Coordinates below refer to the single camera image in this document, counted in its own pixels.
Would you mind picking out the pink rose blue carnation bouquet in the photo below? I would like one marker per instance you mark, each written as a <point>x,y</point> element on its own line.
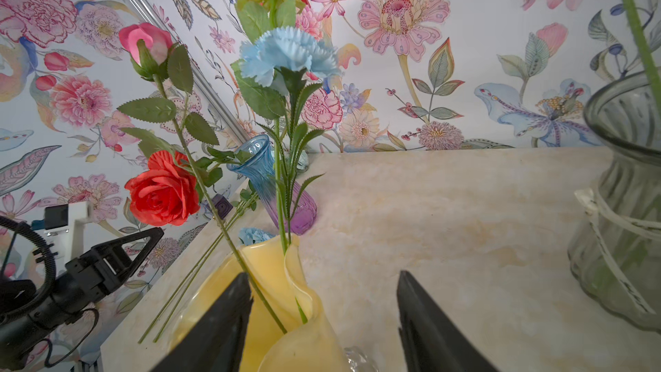
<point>213,34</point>

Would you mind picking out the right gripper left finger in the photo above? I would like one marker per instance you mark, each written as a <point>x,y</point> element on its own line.
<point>216,342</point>

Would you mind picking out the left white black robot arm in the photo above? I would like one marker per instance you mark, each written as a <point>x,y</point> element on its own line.
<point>29,314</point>

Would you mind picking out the yellow ruffled glass vase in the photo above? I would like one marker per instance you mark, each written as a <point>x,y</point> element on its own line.
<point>288,329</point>

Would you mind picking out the purple perfume bottle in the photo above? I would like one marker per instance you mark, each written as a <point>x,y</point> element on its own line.
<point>222,206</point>

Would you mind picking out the clear ribbed glass vase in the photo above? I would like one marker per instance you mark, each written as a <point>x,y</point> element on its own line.
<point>615,253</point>

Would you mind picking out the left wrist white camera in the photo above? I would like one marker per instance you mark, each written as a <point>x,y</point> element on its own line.
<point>62,227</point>

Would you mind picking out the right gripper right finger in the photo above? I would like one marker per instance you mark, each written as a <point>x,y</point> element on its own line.
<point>430,340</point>

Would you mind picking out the red rose stem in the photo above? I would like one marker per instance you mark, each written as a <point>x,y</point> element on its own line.
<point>165,194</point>

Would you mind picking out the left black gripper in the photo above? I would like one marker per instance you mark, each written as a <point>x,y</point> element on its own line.
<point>89,281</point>

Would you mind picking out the light blue rose stem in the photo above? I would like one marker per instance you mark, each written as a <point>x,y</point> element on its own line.
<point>246,201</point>

